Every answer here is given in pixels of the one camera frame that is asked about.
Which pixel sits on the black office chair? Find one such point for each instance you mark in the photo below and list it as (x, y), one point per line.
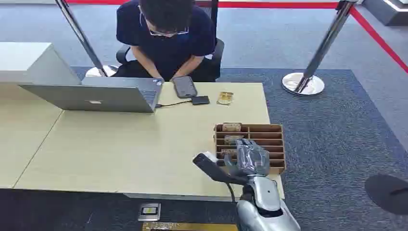
(218, 54)

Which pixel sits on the dark round object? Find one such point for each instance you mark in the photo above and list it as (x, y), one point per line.
(387, 193)

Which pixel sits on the red barrier belt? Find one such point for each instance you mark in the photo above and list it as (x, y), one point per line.
(271, 4)
(379, 39)

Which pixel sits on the black smartphone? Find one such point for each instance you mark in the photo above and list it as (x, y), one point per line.
(185, 86)

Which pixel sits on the gold floor plate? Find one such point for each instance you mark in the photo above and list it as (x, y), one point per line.
(191, 227)

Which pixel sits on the grey platform step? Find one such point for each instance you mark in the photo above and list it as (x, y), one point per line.
(387, 11)

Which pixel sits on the chrome stanchion post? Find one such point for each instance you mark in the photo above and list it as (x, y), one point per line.
(83, 38)
(322, 47)

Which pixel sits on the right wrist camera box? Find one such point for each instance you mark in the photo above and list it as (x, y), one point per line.
(212, 169)

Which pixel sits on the small black box device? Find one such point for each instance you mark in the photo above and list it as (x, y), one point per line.
(200, 100)

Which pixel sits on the wooden slotted card box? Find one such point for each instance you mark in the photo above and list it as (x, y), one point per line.
(271, 140)

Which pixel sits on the silver laptop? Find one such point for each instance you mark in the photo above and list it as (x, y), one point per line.
(95, 97)

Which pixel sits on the dark blue carpet rug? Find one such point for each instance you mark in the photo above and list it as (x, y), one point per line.
(334, 143)

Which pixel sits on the person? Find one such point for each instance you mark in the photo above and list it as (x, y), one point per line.
(165, 47)

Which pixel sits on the white cabinet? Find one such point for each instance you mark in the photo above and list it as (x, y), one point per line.
(32, 63)

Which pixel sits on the metal floor socket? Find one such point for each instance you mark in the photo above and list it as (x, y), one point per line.
(149, 212)

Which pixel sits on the brown card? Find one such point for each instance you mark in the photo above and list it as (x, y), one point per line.
(228, 152)
(231, 127)
(232, 139)

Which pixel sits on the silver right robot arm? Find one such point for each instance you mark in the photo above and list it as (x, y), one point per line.
(266, 204)

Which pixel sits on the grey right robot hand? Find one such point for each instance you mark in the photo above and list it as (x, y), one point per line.
(253, 157)

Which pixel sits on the person's glasses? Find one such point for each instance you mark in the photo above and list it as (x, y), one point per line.
(165, 33)

